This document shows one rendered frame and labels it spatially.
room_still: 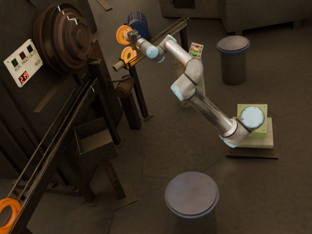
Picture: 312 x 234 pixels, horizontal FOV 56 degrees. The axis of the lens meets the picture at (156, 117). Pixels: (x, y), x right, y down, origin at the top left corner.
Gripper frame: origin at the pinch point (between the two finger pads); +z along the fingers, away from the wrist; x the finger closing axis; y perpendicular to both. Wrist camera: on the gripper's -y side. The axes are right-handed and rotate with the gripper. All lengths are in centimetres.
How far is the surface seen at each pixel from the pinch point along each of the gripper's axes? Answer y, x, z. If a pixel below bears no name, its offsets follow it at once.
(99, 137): -16, 70, -60
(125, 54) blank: -17.1, 4.8, -4.5
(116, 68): -23.5, 17.0, -7.2
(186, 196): -15, 55, -128
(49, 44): 32, 65, -14
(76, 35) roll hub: 28, 46, -12
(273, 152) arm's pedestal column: -54, -36, -139
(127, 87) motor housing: -38.3, 16.3, -19.5
